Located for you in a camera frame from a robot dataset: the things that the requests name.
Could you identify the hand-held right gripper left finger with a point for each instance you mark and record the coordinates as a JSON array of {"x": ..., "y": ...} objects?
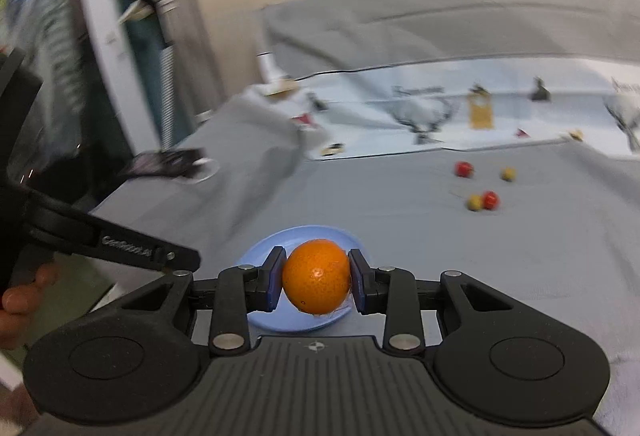
[{"x": 274, "y": 281}]

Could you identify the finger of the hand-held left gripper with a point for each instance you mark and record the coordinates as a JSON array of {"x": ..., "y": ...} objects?
[{"x": 125, "y": 243}]

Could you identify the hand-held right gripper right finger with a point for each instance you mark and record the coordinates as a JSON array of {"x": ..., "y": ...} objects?
[{"x": 356, "y": 281}]

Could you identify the orange mandarin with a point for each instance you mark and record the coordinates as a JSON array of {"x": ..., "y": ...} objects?
[{"x": 316, "y": 277}]

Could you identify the blue plate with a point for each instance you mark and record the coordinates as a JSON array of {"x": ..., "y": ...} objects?
[{"x": 310, "y": 234}]

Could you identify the yellow-brown longan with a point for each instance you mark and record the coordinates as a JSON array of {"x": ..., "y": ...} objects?
[
  {"x": 508, "y": 174},
  {"x": 474, "y": 202}
]

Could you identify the red cherry tomato with stem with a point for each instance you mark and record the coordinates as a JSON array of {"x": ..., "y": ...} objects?
[{"x": 463, "y": 169}]

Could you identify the person's left hand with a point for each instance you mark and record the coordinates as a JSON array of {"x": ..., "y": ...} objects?
[{"x": 17, "y": 311}]

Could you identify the grey tablecloth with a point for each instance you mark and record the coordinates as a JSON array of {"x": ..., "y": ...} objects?
[{"x": 400, "y": 226}]

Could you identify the black smartphone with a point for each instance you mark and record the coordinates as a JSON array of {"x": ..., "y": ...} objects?
[{"x": 160, "y": 162}]

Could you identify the hanging clothes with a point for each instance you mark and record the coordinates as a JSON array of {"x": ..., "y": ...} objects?
[{"x": 45, "y": 16}]

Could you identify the teal hanging garment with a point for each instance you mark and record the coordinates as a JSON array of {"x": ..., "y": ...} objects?
[{"x": 142, "y": 76}]

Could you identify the white deer print cloth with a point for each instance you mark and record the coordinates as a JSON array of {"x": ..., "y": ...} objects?
[{"x": 380, "y": 116}]

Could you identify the grey curtain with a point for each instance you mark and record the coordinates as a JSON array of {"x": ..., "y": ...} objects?
[{"x": 192, "y": 41}]

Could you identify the white curved frame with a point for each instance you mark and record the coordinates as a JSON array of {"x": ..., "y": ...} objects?
[{"x": 110, "y": 41}]

